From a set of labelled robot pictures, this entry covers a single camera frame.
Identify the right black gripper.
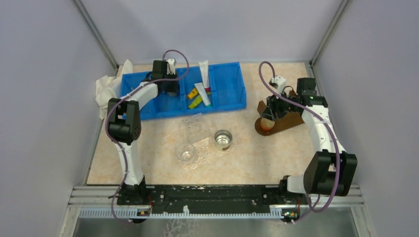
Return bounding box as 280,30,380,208
260,88,299,121

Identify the white ceramic cup cork base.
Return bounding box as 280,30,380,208
260,118,275,131

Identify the silver metal cup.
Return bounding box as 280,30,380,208
214,129,233,151

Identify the clear glass cup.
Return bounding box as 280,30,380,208
176,143,196,161

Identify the white toothpaste teal cap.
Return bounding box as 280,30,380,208
194,82,212,107

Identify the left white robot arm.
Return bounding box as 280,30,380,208
105,58,178,204

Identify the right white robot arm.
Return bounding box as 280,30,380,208
262,76,357,203

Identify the brown wooden tray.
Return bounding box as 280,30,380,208
254,101,304,136

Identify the tall white toothpaste tube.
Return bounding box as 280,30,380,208
198,60,211,92

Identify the clear textured oval tray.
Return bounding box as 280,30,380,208
177,134,238,171

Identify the yellow green tube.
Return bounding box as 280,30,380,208
188,95,203,109

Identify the white crumpled cloth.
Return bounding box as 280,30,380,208
95,60,133,120

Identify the blue divided plastic bin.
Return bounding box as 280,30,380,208
121,62,246,120

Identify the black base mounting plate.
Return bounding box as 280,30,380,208
117,184,300,219

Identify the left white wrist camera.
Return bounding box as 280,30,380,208
166,58,176,75

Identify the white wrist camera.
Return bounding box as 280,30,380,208
269,76,287,94
166,58,176,75

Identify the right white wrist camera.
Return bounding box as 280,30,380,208
269,76,287,94

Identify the aluminium frame rail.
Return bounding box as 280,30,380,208
67,185,365,219

